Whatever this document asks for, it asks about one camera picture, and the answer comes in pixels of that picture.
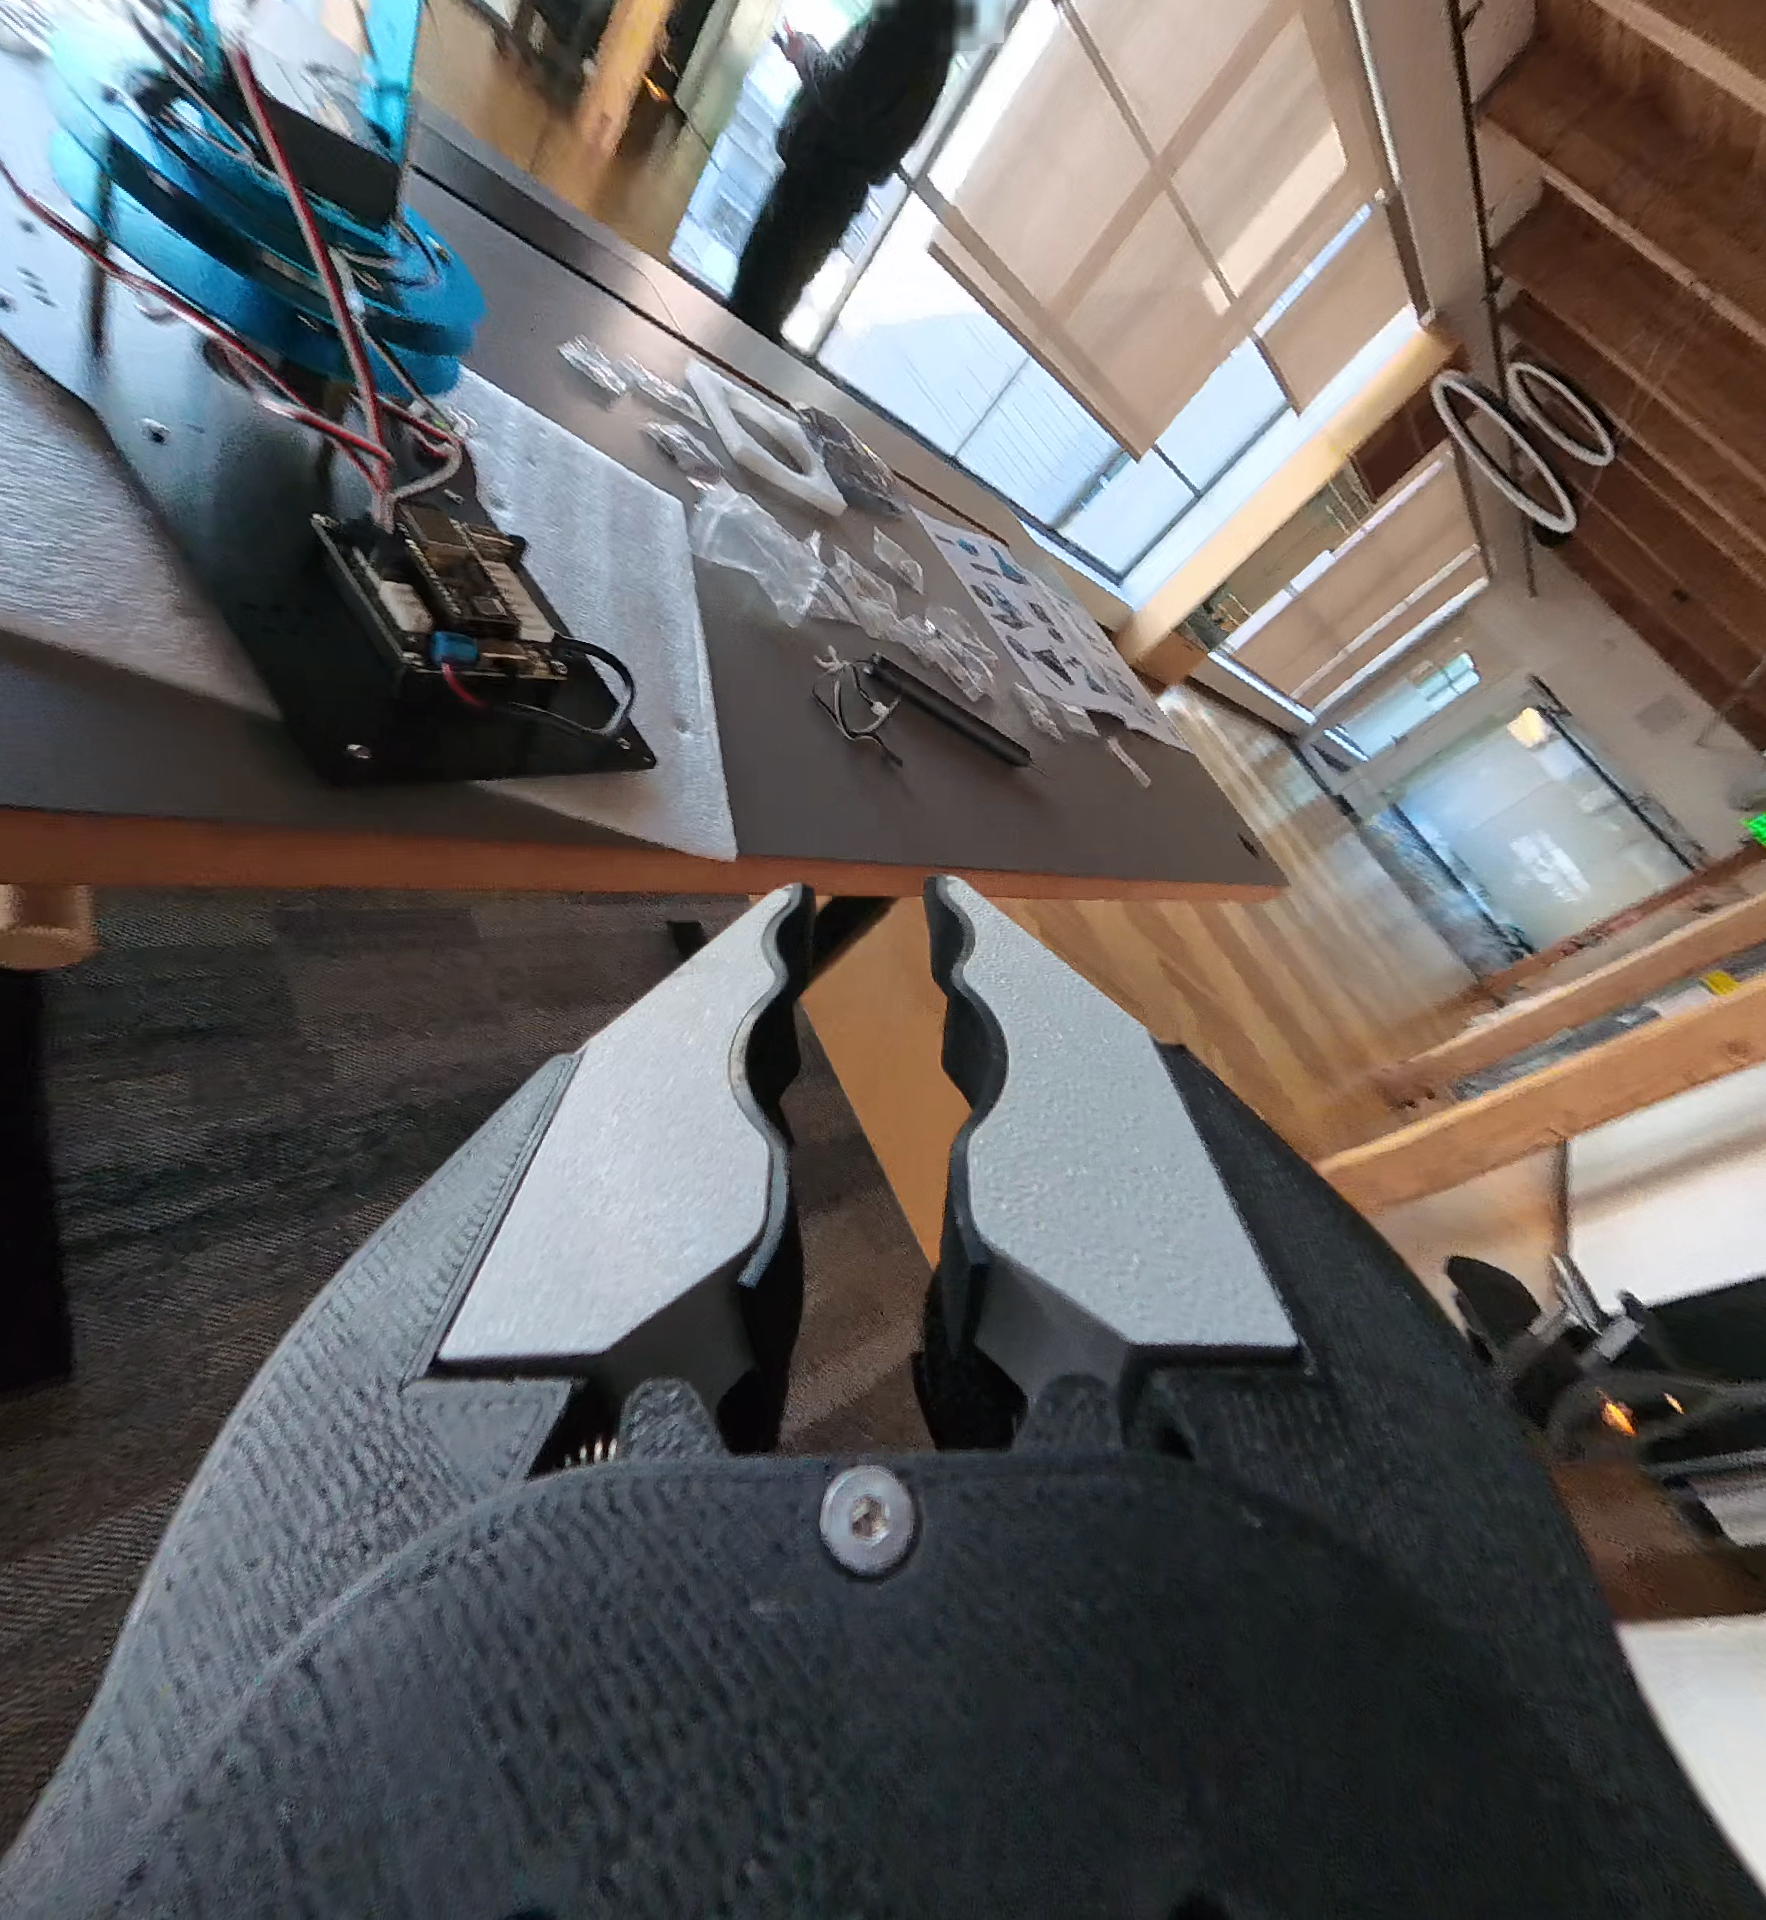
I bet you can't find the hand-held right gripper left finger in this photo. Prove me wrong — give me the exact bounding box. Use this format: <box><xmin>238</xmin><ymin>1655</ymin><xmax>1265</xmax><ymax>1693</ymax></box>
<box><xmin>436</xmin><ymin>882</ymin><xmax>817</xmax><ymax>1379</ymax></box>

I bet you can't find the white ring ceiling lamp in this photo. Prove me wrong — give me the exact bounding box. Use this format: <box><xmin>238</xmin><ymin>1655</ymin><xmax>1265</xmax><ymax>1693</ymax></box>
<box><xmin>1428</xmin><ymin>365</ymin><xmax>1583</xmax><ymax>541</ymax></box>
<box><xmin>1506</xmin><ymin>352</ymin><xmax>1621</xmax><ymax>468</ymax></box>

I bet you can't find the beige roller blind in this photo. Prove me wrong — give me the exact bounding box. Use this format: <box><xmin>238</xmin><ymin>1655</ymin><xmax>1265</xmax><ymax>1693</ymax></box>
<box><xmin>1215</xmin><ymin>450</ymin><xmax>1492</xmax><ymax>707</ymax></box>
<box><xmin>928</xmin><ymin>0</ymin><xmax>1424</xmax><ymax>450</ymax></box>

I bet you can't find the printed instruction sheet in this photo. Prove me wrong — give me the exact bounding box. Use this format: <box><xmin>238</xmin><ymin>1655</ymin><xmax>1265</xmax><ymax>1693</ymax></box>
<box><xmin>912</xmin><ymin>512</ymin><xmax>1190</xmax><ymax>752</ymax></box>

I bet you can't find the black control circuit board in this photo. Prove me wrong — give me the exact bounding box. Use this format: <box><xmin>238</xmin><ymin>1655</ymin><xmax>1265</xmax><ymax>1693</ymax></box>
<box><xmin>314</xmin><ymin>503</ymin><xmax>583</xmax><ymax>707</ymax></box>

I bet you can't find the pile of clear plastic bags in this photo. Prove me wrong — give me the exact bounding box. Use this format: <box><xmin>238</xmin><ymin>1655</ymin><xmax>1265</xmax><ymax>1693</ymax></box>
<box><xmin>552</xmin><ymin>340</ymin><xmax>1156</xmax><ymax>791</ymax></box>

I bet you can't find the small black white wire bundle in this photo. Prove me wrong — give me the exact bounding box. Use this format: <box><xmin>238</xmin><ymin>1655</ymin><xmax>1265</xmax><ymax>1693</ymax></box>
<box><xmin>813</xmin><ymin>659</ymin><xmax>907</xmax><ymax>768</ymax></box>

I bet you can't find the white foam sheet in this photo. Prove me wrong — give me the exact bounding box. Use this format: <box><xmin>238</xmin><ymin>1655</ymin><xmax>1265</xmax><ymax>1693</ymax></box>
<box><xmin>0</xmin><ymin>242</ymin><xmax>739</xmax><ymax>866</ymax></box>

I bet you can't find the black screwdriver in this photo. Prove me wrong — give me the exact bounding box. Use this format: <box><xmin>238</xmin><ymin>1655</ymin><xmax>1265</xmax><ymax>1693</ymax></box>
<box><xmin>870</xmin><ymin>652</ymin><xmax>1044</xmax><ymax>772</ymax></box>

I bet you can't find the white foam frame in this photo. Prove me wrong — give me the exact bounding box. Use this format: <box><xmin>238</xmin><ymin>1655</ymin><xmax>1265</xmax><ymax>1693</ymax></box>
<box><xmin>680</xmin><ymin>360</ymin><xmax>851</xmax><ymax>521</ymax></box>

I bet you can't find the dark grey desk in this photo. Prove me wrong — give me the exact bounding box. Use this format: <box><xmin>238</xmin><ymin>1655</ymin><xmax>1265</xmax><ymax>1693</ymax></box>
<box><xmin>0</xmin><ymin>0</ymin><xmax>1291</xmax><ymax>1398</ymax></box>
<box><xmin>402</xmin><ymin>88</ymin><xmax>1139</xmax><ymax>634</ymax></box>

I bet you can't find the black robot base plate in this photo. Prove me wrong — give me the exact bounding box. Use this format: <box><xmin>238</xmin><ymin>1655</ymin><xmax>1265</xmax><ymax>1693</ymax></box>
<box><xmin>0</xmin><ymin>227</ymin><xmax>660</xmax><ymax>787</ymax></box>

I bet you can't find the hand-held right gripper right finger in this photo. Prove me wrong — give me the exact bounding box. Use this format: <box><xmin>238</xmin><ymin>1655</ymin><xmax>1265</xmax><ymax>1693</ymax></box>
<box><xmin>923</xmin><ymin>875</ymin><xmax>1304</xmax><ymax>1373</ymax></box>

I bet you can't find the dark parts bag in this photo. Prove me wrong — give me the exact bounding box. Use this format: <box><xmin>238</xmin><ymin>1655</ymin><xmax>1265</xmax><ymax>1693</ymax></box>
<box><xmin>791</xmin><ymin>405</ymin><xmax>901</xmax><ymax>512</ymax></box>

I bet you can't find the red white black servo cable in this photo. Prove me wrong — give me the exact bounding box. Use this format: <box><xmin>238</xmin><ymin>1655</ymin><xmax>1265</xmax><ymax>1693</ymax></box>
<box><xmin>0</xmin><ymin>60</ymin><xmax>466</xmax><ymax>485</ymax></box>
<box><xmin>215</xmin><ymin>43</ymin><xmax>470</xmax><ymax>521</ymax></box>

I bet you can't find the black red power cable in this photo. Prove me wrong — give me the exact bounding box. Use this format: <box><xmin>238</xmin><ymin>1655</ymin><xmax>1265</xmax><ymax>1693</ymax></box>
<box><xmin>438</xmin><ymin>637</ymin><xmax>644</xmax><ymax>740</ymax></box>

